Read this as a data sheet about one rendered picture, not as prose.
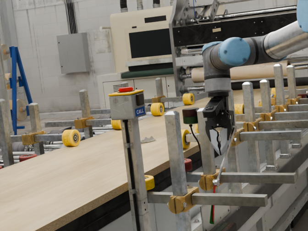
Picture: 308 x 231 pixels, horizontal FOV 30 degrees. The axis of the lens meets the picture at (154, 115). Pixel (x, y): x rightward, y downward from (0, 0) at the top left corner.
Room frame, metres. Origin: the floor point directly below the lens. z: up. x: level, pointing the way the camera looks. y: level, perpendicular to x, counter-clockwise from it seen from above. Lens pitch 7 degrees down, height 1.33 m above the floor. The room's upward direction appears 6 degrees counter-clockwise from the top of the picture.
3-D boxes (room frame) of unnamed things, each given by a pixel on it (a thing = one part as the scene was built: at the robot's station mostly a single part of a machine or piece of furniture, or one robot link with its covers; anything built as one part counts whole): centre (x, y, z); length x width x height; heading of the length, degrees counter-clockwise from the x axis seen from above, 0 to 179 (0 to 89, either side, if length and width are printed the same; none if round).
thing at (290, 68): (3.07, -0.75, 0.91); 0.03 x 0.03 x 0.48; 62
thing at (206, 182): (1.99, -0.18, 0.85); 0.13 x 0.06 x 0.05; 152
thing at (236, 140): (2.21, -0.30, 0.95); 0.13 x 0.06 x 0.05; 152
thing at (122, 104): (1.52, 0.07, 1.18); 0.07 x 0.07 x 0.08; 62
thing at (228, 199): (1.76, -0.11, 0.84); 0.43 x 0.03 x 0.04; 62
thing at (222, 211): (1.93, -0.18, 0.75); 0.26 x 0.01 x 0.10; 152
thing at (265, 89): (2.63, -0.52, 0.88); 0.03 x 0.03 x 0.48; 62
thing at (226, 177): (1.97, -0.25, 0.84); 0.43 x 0.03 x 0.04; 62
